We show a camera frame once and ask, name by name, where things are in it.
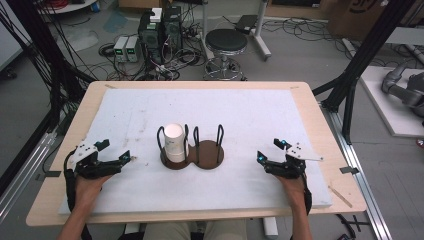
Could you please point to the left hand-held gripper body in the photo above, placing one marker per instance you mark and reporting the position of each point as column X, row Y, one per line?
column 87, row 166

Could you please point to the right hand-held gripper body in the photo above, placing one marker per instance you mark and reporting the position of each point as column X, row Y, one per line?
column 290, row 165

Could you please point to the white flower-print paper cup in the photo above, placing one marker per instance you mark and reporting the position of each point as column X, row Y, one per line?
column 174, row 143

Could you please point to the brown cup holder black loops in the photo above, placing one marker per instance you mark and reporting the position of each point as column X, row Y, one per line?
column 208, row 157

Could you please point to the person's left hand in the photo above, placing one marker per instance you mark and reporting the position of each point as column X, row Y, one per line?
column 88, row 188

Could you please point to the person's right hand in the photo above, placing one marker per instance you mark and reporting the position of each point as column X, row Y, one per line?
column 292, row 188

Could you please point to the black tape piece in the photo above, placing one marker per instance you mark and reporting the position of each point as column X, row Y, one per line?
column 349, row 170
column 51, row 174

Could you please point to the thin wooden stick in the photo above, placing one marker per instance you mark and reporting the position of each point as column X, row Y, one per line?
column 340, row 196

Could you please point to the white table cloth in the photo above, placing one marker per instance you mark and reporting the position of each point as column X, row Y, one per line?
column 216, row 110

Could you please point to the person's beige pants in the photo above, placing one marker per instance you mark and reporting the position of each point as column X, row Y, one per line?
column 166, row 231

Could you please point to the grey bench power supply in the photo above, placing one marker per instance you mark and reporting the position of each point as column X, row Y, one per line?
column 120, row 49
column 132, row 49

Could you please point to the white platform board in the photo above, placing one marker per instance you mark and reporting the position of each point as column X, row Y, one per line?
column 388, row 111

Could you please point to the black round stool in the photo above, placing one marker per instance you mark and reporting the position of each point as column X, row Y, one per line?
column 226, row 40

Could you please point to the black computer tower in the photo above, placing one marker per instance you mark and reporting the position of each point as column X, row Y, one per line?
column 150, row 36
column 172, row 30

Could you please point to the small white box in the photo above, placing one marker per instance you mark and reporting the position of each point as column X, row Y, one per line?
column 155, row 15

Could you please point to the cardboard box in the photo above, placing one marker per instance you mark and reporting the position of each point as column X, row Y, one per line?
column 360, row 16

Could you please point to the aluminium rail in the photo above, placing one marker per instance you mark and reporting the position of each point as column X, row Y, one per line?
column 20, row 180
column 361, row 186

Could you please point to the white desk frame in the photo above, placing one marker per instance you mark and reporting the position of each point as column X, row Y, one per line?
column 260, row 36

